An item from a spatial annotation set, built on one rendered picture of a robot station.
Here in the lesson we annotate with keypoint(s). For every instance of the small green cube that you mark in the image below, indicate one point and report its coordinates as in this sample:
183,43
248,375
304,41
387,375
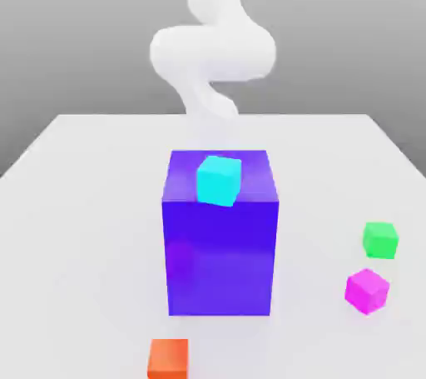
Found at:
380,241

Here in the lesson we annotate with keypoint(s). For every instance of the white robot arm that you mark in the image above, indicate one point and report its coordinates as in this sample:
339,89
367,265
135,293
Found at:
213,49

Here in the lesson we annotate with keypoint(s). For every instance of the large purple box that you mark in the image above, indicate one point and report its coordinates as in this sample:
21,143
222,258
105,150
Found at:
219,259

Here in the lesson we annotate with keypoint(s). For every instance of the small orange cube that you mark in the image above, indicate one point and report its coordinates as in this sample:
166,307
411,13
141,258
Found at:
168,359

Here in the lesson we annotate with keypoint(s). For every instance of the small magenta cube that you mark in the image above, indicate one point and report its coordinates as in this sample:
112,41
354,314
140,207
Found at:
366,290

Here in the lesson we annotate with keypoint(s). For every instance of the small cyan cube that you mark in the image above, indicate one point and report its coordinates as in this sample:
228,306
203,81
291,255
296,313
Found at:
218,182

